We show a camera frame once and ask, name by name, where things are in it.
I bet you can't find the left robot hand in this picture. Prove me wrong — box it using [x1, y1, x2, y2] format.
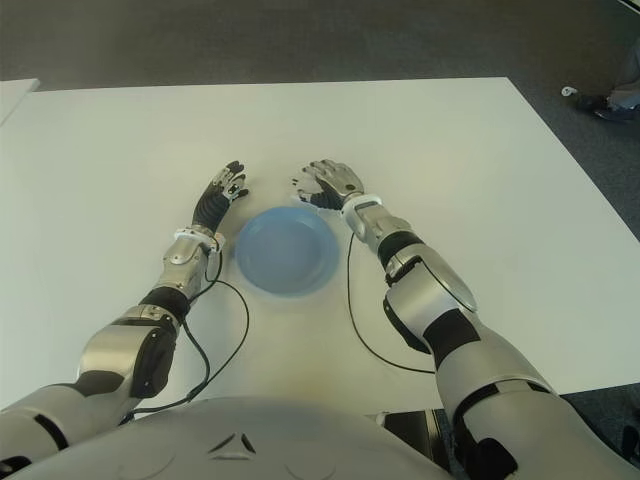
[192, 159, 250, 234]

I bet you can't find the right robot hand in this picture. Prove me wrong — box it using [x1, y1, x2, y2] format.
[289, 159, 364, 211]

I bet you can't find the blue plastic plate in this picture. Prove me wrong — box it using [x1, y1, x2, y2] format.
[234, 207, 342, 300]

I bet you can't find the grey robot torso shell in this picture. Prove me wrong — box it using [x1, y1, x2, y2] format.
[49, 394, 454, 480]

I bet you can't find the adjacent white table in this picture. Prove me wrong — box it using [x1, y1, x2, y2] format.
[0, 78, 41, 126]

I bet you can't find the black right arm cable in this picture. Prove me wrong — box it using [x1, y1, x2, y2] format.
[346, 229, 439, 375]

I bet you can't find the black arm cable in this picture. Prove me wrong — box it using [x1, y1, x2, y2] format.
[346, 229, 439, 375]
[122, 249, 250, 421]

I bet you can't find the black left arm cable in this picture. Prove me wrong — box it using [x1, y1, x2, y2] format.
[122, 249, 250, 421]

